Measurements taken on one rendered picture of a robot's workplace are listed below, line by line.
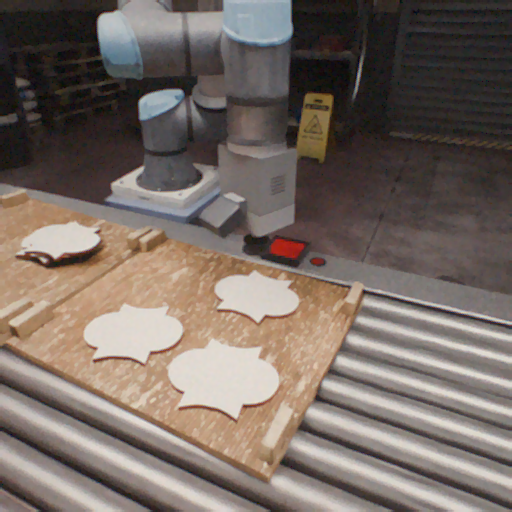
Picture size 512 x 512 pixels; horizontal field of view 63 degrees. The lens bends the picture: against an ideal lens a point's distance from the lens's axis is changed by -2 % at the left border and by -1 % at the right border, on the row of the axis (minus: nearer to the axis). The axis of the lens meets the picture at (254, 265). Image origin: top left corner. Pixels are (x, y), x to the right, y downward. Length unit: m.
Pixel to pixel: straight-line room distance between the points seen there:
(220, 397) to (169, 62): 0.42
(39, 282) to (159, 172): 0.51
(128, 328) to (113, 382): 0.09
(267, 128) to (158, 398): 0.34
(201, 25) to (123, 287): 0.40
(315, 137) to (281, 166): 3.67
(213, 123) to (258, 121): 0.63
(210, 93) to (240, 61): 0.60
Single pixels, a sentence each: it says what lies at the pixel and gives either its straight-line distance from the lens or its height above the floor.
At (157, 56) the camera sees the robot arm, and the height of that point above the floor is 1.28.
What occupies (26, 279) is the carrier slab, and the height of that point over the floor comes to 0.94.
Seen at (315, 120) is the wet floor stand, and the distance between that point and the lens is 4.21.
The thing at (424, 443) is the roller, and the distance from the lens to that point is 0.54.
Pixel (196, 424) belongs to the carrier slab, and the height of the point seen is 0.94.
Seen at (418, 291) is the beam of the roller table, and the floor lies 0.92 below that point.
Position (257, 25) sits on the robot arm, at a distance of 0.50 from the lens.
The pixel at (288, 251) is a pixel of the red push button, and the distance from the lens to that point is 0.80.
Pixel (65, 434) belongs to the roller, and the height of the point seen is 0.92.
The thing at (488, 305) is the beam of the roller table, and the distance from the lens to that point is 0.78.
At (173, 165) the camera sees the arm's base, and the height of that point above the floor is 0.96.
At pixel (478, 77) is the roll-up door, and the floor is 0.69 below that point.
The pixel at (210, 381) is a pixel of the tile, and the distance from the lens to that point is 0.53.
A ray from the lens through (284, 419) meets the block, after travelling 0.47.
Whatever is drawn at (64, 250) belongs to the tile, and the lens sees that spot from 0.80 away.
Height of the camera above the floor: 1.33
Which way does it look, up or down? 32 degrees down
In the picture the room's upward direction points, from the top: straight up
